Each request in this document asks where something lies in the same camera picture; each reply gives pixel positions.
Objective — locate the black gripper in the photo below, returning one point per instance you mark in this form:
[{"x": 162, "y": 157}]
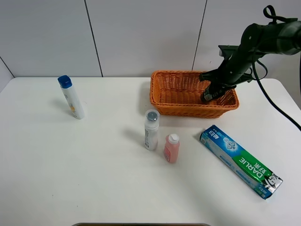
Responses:
[{"x": 232, "y": 70}]

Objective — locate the dark grey cosmetic tube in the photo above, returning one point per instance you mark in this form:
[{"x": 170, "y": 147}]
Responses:
[{"x": 213, "y": 91}]

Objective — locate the dark green robot arm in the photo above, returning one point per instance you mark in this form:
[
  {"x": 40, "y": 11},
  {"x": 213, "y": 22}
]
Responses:
[{"x": 257, "y": 41}]

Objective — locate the orange wicker basket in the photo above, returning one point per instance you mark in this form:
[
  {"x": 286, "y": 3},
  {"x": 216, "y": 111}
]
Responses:
[{"x": 178, "y": 93}]

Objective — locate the blue green toothpaste box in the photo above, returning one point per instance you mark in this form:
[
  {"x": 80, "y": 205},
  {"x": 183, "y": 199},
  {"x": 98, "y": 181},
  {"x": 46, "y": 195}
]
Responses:
[{"x": 249, "y": 169}]

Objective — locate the white bottle clear cap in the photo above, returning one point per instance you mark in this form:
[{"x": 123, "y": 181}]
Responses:
[{"x": 151, "y": 125}]

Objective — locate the pink liquid bottle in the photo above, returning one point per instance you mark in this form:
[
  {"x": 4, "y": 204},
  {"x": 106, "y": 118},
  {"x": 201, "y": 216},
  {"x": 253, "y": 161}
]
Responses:
[{"x": 171, "y": 148}]

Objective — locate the white bottle blue cap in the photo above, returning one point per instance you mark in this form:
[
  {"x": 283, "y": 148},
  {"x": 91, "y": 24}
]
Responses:
[{"x": 71, "y": 96}]

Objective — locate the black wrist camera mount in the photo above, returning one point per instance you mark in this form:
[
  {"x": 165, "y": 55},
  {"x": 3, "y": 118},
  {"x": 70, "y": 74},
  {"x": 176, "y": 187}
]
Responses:
[{"x": 226, "y": 51}]

